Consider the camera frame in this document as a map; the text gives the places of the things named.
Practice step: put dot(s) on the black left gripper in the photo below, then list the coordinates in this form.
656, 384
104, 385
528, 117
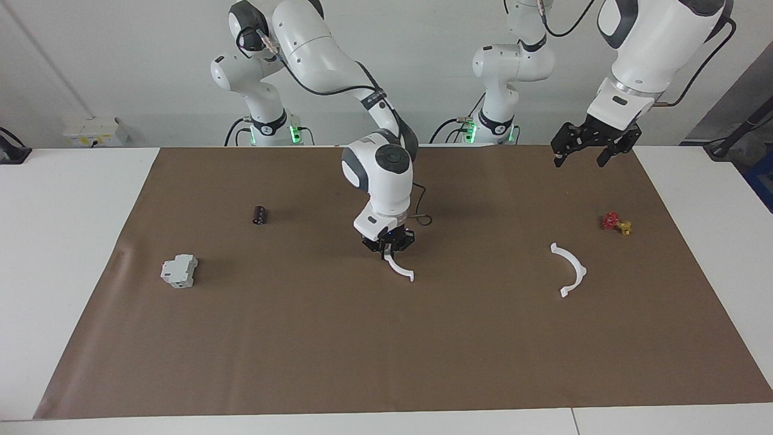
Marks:
599, 136

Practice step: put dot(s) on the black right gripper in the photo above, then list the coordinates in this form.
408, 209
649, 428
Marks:
395, 238

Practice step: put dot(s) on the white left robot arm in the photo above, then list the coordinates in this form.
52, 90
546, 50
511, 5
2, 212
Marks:
652, 42

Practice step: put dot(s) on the red and yellow valve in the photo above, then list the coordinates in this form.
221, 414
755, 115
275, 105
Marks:
611, 221

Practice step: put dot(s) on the brown paper mat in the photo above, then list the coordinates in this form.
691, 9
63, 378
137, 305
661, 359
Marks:
386, 350

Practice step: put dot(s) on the black cylindrical capacitor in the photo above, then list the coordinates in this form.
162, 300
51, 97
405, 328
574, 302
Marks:
259, 215

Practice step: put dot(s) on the black stand leg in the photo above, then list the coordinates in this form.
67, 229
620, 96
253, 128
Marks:
740, 130

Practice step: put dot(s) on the blue crate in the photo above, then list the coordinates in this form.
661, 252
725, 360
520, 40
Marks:
762, 181

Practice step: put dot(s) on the white circuit breaker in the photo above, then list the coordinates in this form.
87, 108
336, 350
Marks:
179, 271

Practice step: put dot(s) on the white wall socket box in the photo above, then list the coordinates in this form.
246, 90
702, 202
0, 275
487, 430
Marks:
93, 132

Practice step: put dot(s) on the black clamp mount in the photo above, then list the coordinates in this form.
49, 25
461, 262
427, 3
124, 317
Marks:
12, 152

